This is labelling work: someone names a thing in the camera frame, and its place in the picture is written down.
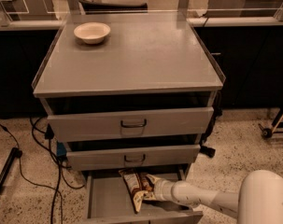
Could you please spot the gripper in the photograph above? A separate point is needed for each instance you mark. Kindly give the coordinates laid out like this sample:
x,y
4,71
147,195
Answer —
x,y
162,189

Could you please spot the brown and yellow chip bag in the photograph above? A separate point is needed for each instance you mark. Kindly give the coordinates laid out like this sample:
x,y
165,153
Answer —
x,y
139,186

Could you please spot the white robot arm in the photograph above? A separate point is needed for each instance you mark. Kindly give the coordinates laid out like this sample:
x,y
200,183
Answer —
x,y
259,200

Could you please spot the bottom grey drawer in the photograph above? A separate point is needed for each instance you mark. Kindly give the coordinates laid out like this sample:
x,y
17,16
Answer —
x,y
108,202

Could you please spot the grey drawer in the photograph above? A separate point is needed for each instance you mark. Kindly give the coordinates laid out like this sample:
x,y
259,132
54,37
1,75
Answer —
x,y
130,124
132,157
108,202

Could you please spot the middle grey drawer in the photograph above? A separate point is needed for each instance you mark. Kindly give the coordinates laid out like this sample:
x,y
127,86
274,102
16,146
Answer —
x,y
132,157

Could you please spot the top grey drawer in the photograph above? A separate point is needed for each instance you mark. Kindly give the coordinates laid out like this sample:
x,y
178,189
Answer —
x,y
130,124

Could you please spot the grey drawer cabinet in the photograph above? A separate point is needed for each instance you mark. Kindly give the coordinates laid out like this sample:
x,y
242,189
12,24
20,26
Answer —
x,y
149,61

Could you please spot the black plug on floor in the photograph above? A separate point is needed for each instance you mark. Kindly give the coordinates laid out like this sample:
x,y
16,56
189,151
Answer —
x,y
208,151

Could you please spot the black wheeled cart base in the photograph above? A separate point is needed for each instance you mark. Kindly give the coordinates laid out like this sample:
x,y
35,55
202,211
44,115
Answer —
x,y
276,126

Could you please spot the black stand leg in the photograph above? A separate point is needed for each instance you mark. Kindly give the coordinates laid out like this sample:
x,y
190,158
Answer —
x,y
14,154

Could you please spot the white bowl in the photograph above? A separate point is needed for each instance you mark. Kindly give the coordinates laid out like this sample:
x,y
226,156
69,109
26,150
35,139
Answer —
x,y
92,32

